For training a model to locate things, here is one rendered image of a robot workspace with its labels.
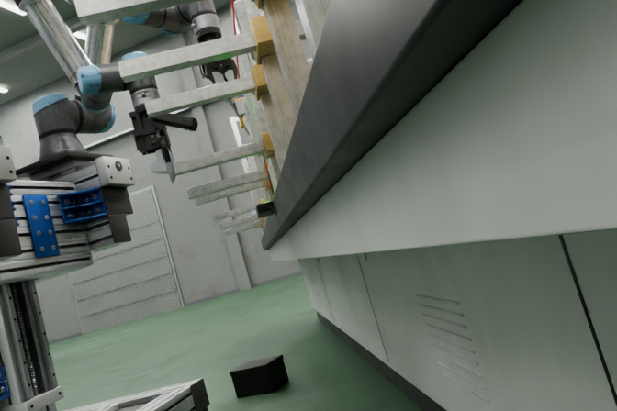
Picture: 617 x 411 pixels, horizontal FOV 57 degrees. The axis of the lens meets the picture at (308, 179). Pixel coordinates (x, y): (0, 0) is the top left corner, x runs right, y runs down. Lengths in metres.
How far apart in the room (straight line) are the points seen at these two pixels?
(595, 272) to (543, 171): 0.39
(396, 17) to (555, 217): 0.12
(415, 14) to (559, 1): 0.06
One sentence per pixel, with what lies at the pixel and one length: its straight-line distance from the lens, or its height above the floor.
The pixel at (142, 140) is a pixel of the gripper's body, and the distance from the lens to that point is 1.54.
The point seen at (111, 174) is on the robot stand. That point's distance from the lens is 1.85.
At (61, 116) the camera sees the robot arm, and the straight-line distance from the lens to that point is 2.02.
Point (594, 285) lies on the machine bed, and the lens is 0.67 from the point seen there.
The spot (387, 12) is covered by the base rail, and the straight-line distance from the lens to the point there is 0.29.
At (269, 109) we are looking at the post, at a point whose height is 0.88.
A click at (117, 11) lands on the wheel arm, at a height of 0.93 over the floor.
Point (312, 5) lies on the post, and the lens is 0.60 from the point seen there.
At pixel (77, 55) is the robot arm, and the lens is 1.72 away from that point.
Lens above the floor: 0.55
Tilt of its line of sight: 7 degrees up
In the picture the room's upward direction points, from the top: 16 degrees counter-clockwise
